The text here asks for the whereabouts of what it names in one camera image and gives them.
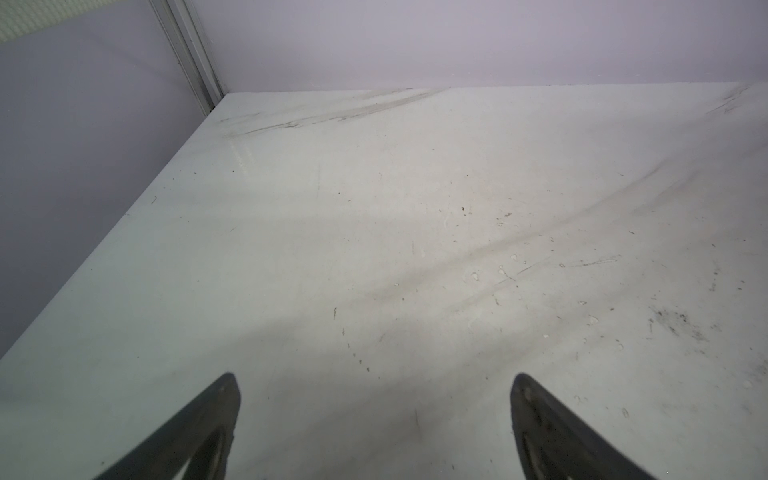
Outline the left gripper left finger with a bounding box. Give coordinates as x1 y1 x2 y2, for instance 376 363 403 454
98 372 241 479

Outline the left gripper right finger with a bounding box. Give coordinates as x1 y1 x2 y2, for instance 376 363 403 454
510 373 654 480

